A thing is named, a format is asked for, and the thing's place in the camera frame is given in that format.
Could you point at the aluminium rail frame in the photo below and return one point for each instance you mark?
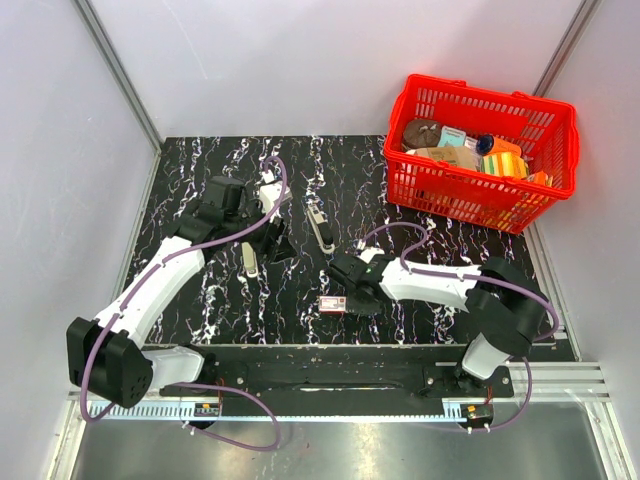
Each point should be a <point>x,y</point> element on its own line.
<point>519,384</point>

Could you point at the teal small box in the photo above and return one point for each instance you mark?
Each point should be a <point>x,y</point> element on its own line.
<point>451,137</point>

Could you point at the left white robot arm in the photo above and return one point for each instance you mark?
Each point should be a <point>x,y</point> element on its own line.
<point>105,354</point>

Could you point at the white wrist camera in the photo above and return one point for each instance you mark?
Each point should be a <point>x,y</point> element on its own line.
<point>367,253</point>
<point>269,192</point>

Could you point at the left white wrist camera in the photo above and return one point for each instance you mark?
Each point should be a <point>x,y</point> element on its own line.
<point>269,192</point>

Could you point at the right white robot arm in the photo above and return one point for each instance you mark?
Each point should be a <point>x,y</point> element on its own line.
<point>506,307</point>

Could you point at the orange small box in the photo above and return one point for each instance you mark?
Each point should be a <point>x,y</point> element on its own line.
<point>540,178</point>

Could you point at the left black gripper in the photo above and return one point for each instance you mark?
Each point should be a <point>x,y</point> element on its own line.
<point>270,248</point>

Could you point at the red white staple box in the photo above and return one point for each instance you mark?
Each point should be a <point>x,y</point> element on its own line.
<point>332,304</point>

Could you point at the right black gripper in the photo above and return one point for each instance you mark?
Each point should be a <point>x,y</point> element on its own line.
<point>354,306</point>

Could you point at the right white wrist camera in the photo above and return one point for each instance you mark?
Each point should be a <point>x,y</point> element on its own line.
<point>367,253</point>

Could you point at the yellow green sponge pack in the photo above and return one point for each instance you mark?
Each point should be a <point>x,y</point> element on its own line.
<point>505,164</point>

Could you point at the beige stapler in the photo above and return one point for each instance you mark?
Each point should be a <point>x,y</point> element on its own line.
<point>249,259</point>

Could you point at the brown cardboard package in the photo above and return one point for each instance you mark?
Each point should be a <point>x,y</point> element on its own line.
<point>458,156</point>

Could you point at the red plastic basket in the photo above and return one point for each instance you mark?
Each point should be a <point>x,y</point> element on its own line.
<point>546,130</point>

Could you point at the blue capped orange bottle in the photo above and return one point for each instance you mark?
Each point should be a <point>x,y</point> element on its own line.
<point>490,144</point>

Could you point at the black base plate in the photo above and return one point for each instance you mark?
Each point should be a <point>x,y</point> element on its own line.
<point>399,382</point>

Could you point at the brown round object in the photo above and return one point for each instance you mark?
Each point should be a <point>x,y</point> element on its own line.
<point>421,133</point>

